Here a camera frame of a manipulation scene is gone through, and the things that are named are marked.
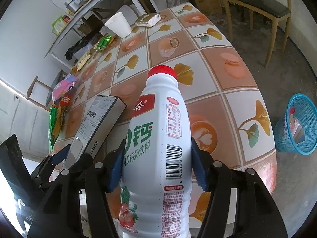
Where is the right wooden chair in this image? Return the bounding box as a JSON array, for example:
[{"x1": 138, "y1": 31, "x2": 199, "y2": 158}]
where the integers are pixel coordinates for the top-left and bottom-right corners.
[{"x1": 220, "y1": 0, "x2": 293, "y2": 68}]

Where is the pink bubble wrap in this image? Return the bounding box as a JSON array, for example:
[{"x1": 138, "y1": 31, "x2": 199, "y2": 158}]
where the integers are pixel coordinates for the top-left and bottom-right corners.
[{"x1": 290, "y1": 114, "x2": 305, "y2": 144}]

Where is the small green wrapper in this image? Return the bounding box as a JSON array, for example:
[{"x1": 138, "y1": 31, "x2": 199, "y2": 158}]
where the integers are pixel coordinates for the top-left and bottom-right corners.
[{"x1": 96, "y1": 35, "x2": 112, "y2": 52}]

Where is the grey cable box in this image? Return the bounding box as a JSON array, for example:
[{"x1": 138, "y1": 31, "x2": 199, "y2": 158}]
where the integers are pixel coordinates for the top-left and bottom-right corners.
[{"x1": 63, "y1": 95, "x2": 127, "y2": 169}]

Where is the left wooden chair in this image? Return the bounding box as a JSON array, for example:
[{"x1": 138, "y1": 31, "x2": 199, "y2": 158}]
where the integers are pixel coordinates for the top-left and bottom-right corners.
[{"x1": 26, "y1": 70, "x2": 67, "y2": 112}]

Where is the patterned tablecloth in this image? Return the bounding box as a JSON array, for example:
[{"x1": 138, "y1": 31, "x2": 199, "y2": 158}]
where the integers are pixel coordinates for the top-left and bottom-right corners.
[{"x1": 48, "y1": 2, "x2": 277, "y2": 225}]

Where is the white paper cup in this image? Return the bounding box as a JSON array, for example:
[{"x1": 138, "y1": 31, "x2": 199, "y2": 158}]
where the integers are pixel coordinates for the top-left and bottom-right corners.
[{"x1": 104, "y1": 12, "x2": 132, "y2": 38}]

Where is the green snack bag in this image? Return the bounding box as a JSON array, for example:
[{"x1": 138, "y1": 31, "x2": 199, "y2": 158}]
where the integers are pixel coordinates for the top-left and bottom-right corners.
[{"x1": 48, "y1": 104, "x2": 64, "y2": 152}]

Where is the white side table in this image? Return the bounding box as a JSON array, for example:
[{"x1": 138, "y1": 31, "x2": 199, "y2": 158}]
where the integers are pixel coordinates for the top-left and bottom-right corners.
[{"x1": 46, "y1": 0, "x2": 149, "y2": 68}]

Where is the wooden chair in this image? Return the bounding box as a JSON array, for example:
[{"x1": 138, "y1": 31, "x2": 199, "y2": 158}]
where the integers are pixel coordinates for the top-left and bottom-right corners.
[
  {"x1": 26, "y1": 70, "x2": 67, "y2": 112},
  {"x1": 220, "y1": 0, "x2": 293, "y2": 68}
]

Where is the green framed card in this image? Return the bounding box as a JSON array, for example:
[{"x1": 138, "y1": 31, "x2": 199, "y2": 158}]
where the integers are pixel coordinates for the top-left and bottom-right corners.
[{"x1": 52, "y1": 16, "x2": 66, "y2": 35}]

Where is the pink snack bag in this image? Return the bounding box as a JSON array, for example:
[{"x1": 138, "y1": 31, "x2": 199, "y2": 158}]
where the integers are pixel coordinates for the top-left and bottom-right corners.
[{"x1": 52, "y1": 74, "x2": 78, "y2": 102}]

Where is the cardboard box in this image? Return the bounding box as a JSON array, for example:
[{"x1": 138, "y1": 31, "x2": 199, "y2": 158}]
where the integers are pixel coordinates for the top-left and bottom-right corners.
[{"x1": 191, "y1": 0, "x2": 222, "y2": 16}]

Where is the small cigarette pack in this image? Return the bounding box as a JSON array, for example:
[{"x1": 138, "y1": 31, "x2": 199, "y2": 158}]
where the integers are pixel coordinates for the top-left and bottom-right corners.
[{"x1": 135, "y1": 13, "x2": 161, "y2": 27}]

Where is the blue mesh trash basket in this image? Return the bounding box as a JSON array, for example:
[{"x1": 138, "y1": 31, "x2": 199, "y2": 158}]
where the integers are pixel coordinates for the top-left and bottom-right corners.
[{"x1": 273, "y1": 93, "x2": 316, "y2": 156}]

